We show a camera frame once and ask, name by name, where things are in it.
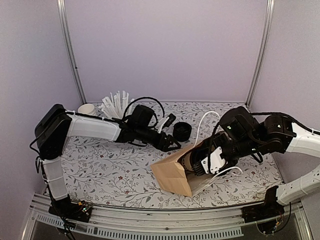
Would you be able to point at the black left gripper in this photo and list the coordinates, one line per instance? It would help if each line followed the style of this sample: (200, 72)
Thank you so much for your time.
(169, 141)

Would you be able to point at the stack of black cup lids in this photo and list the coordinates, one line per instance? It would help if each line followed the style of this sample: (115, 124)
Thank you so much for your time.
(182, 131)

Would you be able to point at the brown paper bag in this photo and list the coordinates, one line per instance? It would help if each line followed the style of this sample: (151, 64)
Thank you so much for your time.
(190, 170)

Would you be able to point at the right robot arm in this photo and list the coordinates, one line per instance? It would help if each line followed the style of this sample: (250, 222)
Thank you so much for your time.
(278, 133)

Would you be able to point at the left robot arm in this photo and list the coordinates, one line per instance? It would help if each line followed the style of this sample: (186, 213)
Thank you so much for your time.
(58, 125)

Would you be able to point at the bundle of wrapped white straws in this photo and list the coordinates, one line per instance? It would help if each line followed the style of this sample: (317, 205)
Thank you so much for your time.
(114, 106)

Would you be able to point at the floral tablecloth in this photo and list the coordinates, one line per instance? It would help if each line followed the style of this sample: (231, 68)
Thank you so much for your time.
(104, 172)

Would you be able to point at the stack of white paper cups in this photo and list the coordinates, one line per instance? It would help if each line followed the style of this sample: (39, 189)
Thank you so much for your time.
(87, 109)

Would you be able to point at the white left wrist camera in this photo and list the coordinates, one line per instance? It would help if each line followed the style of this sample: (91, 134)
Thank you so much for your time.
(165, 122)

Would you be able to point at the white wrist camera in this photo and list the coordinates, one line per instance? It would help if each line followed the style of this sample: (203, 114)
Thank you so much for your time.
(165, 122)
(208, 160)

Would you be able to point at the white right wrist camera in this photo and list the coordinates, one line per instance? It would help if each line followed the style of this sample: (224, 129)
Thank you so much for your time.
(208, 160)

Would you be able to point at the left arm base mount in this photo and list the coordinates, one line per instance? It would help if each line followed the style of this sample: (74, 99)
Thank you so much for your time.
(67, 210)

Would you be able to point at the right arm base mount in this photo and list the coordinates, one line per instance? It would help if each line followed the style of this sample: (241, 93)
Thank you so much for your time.
(269, 208)

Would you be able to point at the aluminium front rail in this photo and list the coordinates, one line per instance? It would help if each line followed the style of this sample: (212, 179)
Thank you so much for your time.
(123, 223)

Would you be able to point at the left aluminium frame post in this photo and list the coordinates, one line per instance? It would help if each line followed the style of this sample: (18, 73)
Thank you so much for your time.
(61, 7)

